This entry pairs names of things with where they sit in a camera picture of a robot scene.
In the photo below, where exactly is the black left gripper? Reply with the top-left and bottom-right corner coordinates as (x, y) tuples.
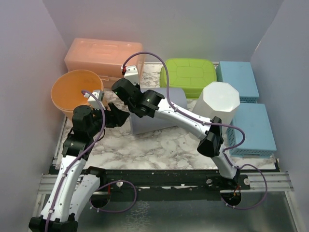
(88, 102), (130, 137)

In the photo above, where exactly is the blue-grey round bin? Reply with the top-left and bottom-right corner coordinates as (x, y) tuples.
(129, 88), (188, 135)

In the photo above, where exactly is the orange round bin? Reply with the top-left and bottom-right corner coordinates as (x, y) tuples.
(51, 70), (104, 120)

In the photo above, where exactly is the green plastic tray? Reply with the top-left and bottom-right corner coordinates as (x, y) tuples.
(159, 58), (217, 99)

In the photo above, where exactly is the white faceted bin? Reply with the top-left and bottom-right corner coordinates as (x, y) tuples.
(192, 82), (240, 124)

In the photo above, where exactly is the large blue perforated basket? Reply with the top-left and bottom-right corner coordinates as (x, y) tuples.
(216, 61), (259, 103)

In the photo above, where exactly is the small blue perforated basket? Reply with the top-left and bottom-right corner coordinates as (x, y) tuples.
(229, 103), (277, 159)

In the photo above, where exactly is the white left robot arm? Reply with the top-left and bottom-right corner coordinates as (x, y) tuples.
(28, 103), (129, 232)

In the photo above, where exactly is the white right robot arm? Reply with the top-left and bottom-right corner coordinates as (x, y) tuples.
(112, 78), (239, 189)

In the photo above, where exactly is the orange plastic toolbox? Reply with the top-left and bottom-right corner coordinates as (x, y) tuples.
(64, 38), (143, 88)

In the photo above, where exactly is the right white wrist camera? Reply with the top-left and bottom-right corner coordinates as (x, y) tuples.
(122, 65), (140, 85)

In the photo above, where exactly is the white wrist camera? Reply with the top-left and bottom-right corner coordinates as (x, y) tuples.
(122, 65), (140, 85)
(84, 89), (104, 109)

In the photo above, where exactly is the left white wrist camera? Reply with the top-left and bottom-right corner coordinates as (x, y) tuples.
(84, 89), (104, 109)

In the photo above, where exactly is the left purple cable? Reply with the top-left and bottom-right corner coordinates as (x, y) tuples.
(44, 89), (137, 232)

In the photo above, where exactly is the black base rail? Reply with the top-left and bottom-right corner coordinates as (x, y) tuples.
(79, 169), (252, 202)

